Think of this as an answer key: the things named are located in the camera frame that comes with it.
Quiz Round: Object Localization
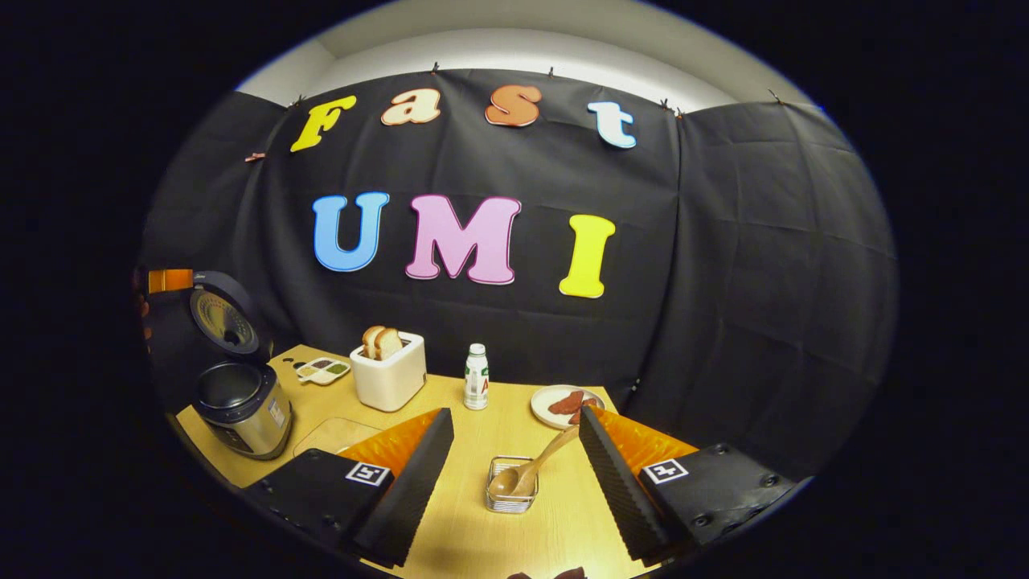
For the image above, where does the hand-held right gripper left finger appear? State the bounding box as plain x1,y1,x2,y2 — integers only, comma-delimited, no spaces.
241,407,456,569

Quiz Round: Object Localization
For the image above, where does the white drink bottle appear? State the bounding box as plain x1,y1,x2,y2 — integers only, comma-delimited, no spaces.
464,343,490,411

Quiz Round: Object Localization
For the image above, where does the white toaster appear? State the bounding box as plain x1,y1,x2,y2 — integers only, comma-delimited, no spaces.
350,331,428,413

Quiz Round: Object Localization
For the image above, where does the white divided condiment dish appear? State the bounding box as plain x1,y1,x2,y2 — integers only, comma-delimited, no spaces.
296,357,351,386

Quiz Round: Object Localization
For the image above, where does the white round plate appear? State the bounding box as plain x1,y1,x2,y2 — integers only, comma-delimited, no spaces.
531,385,605,430

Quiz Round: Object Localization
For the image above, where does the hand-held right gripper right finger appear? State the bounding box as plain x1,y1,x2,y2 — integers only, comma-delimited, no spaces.
577,404,798,565

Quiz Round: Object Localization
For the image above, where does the black backdrop cloth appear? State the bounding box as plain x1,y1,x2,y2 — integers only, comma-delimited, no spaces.
137,68,900,483

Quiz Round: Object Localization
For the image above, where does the wooden spoon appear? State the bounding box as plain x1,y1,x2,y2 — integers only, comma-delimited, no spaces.
488,426,580,499

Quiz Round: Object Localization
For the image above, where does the silver and black rice cooker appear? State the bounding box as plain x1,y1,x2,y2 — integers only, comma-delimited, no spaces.
187,270,295,462

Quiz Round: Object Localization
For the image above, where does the metal wire chopstick holder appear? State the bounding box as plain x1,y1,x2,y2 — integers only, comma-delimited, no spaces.
486,456,539,514

